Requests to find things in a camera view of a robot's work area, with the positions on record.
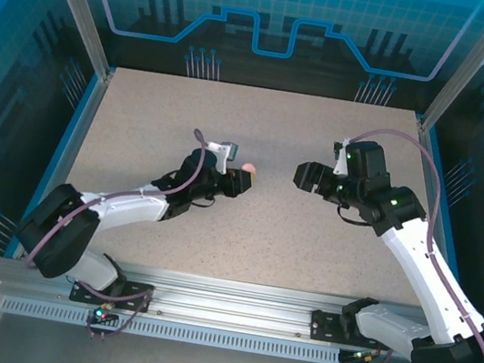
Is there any blue table side strip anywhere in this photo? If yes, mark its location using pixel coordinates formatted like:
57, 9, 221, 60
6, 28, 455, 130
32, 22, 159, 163
404, 126, 484, 290
4, 64, 106, 269

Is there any aluminium mounting beam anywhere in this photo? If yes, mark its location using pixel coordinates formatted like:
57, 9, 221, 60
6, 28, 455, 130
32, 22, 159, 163
0, 242, 478, 363

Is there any connector with indicator lights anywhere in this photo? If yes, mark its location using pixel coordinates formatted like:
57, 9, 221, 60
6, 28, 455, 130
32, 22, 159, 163
349, 345, 383, 363
91, 299, 121, 328

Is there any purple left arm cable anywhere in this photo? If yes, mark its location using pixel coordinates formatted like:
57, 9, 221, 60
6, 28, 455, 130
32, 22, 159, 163
15, 105, 210, 352

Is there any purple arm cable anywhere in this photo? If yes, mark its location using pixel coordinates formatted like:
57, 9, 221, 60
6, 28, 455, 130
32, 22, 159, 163
15, 105, 210, 352
317, 123, 484, 363

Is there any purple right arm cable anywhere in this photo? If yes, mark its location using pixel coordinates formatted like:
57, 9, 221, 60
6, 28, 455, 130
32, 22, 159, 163
317, 123, 484, 363

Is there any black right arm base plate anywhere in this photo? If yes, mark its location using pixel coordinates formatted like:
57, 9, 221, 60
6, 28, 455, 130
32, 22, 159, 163
308, 307, 394, 352

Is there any slotted grey cable duct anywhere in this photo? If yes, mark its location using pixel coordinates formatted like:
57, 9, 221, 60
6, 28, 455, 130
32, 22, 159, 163
0, 296, 343, 363

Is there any aluminium frame post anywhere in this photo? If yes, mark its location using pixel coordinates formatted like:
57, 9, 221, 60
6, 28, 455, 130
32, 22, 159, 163
16, 0, 127, 82
418, 0, 484, 140

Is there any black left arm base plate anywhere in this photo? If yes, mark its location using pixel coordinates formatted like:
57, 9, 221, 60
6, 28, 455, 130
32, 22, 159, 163
68, 272, 156, 315

